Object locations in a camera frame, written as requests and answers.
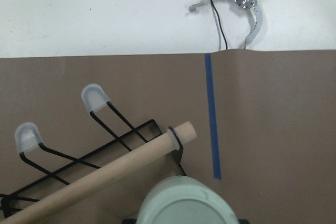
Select black thin cable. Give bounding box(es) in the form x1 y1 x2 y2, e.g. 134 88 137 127
197 0 228 50

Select black wire cup rack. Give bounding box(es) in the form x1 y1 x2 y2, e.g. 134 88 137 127
1 80 191 219

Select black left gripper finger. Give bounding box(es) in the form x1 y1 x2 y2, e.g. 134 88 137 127
122 219 137 224

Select wooden rack handle rod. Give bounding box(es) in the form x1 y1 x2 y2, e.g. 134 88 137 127
1 121 197 223

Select grey thin cable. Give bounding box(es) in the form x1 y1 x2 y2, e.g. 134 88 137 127
196 0 222 51

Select green plastic cup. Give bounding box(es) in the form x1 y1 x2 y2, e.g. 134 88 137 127
136 176 239 223

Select short blue tape strip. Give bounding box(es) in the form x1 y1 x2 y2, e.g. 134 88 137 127
204 53 222 180

